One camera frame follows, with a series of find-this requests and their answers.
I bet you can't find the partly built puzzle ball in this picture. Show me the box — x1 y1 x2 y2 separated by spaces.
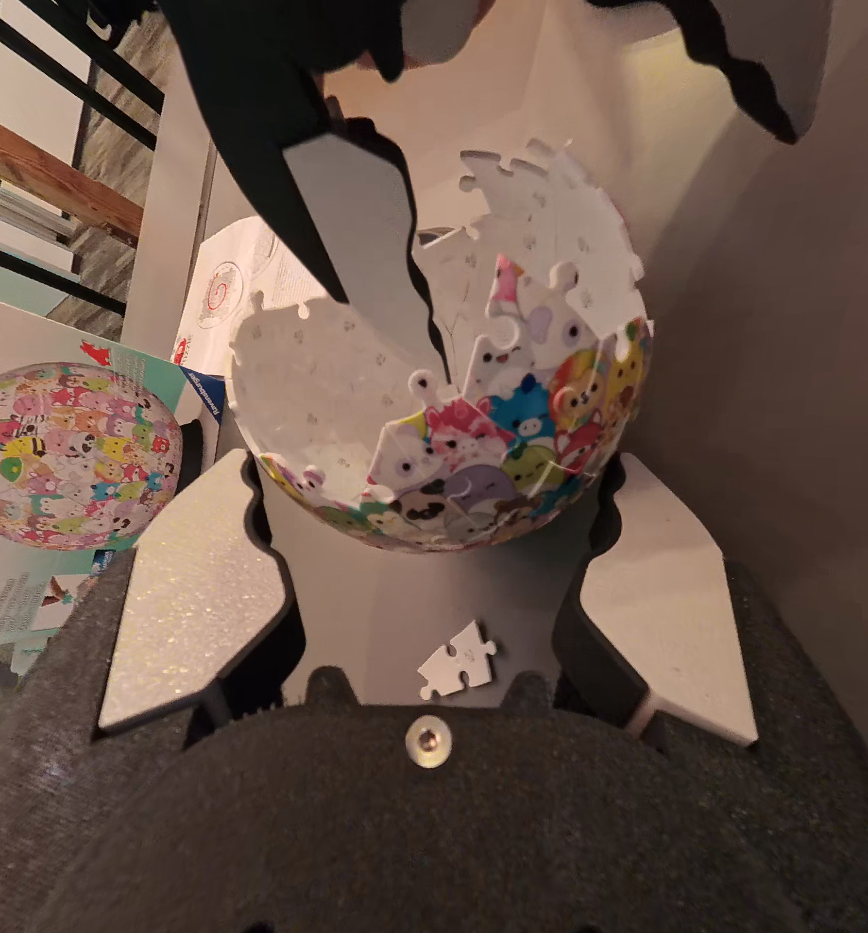
226 138 657 555

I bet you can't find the printed puzzle box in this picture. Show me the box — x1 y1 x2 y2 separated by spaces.
0 295 231 650

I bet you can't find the black metal frame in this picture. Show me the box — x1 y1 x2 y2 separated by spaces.
0 0 169 316

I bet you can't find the folded instruction leaflet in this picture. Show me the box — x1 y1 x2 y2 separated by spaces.
170 215 311 367

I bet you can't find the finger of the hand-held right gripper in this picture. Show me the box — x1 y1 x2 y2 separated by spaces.
281 119 452 383
593 0 837 144

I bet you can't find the wooden bench plank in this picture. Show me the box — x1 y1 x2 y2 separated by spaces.
0 105 148 250

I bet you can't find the white puzzle piece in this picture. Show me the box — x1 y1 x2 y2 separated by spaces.
418 620 499 701

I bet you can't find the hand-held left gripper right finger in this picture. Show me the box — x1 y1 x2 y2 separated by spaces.
554 452 760 748

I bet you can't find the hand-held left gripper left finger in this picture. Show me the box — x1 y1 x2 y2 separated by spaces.
97 450 308 737

